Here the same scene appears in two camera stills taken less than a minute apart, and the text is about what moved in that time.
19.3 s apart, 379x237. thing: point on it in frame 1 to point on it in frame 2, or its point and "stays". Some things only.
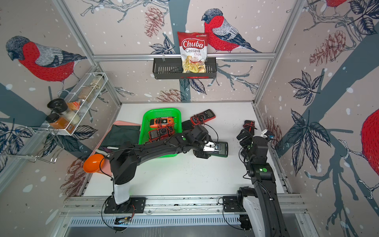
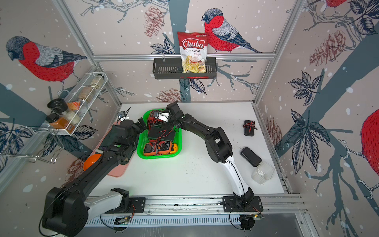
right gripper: x=250 y=138 to x=165 y=110
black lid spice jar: x=57 y=105 stays
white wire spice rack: x=77 y=103 stays
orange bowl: x=94 y=163 stays
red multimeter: x=200 y=118 to x=152 y=120
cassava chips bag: x=193 y=47 stays
